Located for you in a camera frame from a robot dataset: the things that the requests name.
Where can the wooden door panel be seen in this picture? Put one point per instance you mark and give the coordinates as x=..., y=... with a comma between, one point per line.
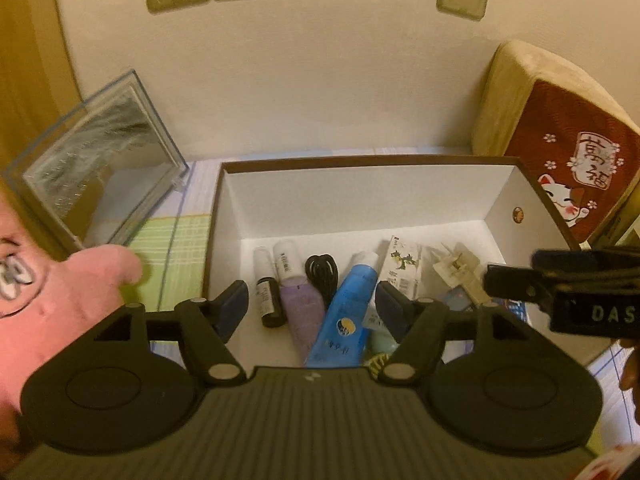
x=25, y=60

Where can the purple tube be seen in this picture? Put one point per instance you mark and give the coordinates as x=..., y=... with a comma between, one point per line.
x=302, y=310

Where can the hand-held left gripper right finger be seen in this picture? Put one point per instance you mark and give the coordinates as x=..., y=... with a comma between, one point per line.
x=392, y=310

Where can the small white dropper bottle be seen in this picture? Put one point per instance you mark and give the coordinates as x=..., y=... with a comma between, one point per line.
x=270, y=300

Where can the person's right hand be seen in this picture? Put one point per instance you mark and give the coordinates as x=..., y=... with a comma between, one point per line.
x=630, y=365

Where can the clear picture frame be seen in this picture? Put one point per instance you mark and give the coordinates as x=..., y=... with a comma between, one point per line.
x=100, y=160

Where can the blue and white tube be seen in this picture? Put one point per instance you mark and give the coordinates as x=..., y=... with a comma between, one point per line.
x=345, y=320

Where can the red and white printed cloth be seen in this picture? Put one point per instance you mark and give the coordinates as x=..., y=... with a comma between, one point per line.
x=615, y=462

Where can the mint green handheld fan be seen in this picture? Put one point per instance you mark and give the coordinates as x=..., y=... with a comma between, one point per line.
x=382, y=346

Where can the pink starfish plush toy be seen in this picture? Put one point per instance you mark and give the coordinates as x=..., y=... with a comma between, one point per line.
x=60, y=290

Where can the brown cardboard box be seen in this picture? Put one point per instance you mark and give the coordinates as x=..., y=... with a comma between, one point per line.
x=350, y=200

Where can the long white medicine box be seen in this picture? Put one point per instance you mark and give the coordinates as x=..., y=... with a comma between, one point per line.
x=400, y=265

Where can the checkered tablecloth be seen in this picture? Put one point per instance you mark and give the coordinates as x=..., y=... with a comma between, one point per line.
x=165, y=240

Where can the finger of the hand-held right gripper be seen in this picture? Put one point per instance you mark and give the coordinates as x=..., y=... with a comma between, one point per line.
x=565, y=261
x=510, y=282

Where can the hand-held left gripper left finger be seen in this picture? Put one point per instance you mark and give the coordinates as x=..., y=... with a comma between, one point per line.
x=232, y=305

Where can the red cat print cushion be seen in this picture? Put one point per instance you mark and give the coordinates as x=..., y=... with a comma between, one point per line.
x=560, y=140

